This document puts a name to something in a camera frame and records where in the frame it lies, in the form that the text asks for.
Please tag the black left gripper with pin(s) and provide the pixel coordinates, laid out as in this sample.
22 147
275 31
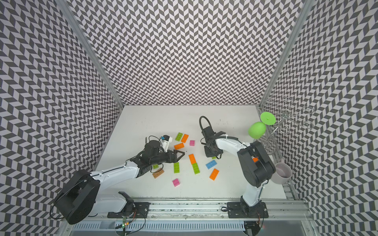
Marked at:
174 156

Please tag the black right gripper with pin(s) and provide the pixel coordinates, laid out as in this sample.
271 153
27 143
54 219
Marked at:
208 154

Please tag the blue lego plate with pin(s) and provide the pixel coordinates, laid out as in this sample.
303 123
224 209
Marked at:
211 164

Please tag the green lego plate front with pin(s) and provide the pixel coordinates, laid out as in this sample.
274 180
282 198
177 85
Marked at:
196 168

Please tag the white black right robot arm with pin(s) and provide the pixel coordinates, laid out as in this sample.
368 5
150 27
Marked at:
257 167

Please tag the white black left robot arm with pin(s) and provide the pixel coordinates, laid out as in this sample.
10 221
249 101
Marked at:
84 194

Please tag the green lego plate middle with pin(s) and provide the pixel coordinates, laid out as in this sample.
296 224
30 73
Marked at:
176 168

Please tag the lime green lego plate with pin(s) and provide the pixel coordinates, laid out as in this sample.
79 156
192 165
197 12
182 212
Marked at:
179 137

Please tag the brown lego plate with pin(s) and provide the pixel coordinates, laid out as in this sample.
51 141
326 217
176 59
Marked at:
158 173

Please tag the pink lego brick front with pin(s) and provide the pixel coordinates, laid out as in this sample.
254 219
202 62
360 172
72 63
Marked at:
176 182

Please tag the green plastic wine glass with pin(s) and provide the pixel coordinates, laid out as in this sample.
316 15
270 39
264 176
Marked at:
258 129

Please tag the grey mauve cup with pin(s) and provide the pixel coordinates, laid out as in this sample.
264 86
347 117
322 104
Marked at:
283 173

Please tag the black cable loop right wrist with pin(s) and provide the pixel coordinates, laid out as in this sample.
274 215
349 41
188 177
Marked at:
205 126

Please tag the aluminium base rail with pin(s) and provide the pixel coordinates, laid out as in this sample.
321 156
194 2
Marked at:
273 216

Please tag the wire glass rack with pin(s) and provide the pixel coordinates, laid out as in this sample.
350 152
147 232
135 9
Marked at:
285 119

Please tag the aluminium corner post right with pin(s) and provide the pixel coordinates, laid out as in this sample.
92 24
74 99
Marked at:
302 17

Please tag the aluminium corner post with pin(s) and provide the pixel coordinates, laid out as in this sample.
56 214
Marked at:
74 24
302 17

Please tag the aluminium corner post left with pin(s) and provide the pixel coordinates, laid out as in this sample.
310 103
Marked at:
74 24

